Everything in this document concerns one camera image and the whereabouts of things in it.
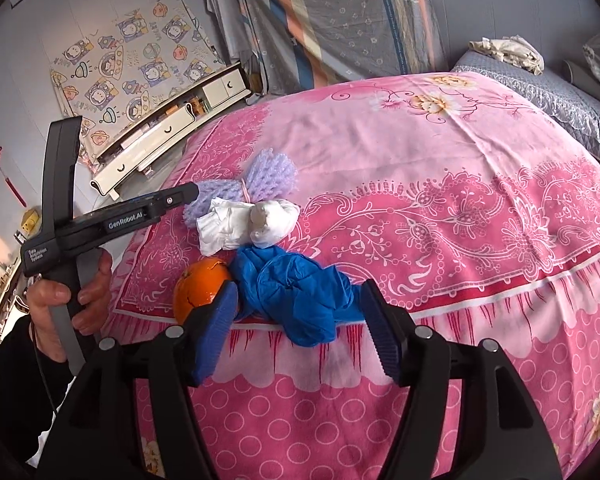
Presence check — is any grey quilted sofa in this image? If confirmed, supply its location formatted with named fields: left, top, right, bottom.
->
left=450, top=51, right=600, bottom=163

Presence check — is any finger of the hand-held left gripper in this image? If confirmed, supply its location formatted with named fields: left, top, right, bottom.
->
left=147, top=182, right=201, bottom=222

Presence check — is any pink floral bed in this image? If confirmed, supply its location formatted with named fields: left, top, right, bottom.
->
left=101, top=71, right=600, bottom=480

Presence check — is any person's left hand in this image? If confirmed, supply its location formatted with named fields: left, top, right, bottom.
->
left=26, top=249, right=114, bottom=362

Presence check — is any cluttered side shelf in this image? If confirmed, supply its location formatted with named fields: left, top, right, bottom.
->
left=0, top=210, right=40, bottom=348

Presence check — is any striped cloth covered wardrobe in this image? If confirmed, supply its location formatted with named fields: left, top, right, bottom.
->
left=230, top=0, right=452, bottom=93

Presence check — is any cartoon printed cloth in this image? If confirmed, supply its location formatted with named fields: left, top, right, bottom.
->
left=49, top=0, right=231, bottom=163

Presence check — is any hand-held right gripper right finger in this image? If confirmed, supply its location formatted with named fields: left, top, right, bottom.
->
left=359, top=280, right=563, bottom=480

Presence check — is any blue plastic bag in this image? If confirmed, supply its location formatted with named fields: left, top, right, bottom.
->
left=228, top=246, right=367, bottom=347

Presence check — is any white tissue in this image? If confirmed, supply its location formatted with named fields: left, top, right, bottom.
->
left=196, top=197, right=255, bottom=257
left=249, top=198, right=301, bottom=249

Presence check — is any person's left forearm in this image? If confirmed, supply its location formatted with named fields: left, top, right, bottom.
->
left=0, top=310, right=81, bottom=468

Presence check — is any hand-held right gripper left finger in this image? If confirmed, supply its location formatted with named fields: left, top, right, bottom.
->
left=35, top=278, right=240, bottom=480

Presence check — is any purple foam fruit net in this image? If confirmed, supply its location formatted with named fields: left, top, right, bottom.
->
left=182, top=148, right=299, bottom=227

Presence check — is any folded cream cloth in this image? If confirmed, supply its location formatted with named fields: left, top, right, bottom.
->
left=467, top=35, right=546, bottom=74

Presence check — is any orange fruit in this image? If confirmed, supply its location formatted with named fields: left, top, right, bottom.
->
left=173, top=258, right=234, bottom=327

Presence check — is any white hanging garment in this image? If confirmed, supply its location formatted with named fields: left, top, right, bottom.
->
left=202, top=0, right=248, bottom=63

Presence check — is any grey pillow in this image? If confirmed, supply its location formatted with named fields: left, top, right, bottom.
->
left=561, top=59, right=600, bottom=98

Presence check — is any white drawer cabinet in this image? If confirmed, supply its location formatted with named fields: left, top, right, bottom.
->
left=90, top=60, right=252, bottom=200

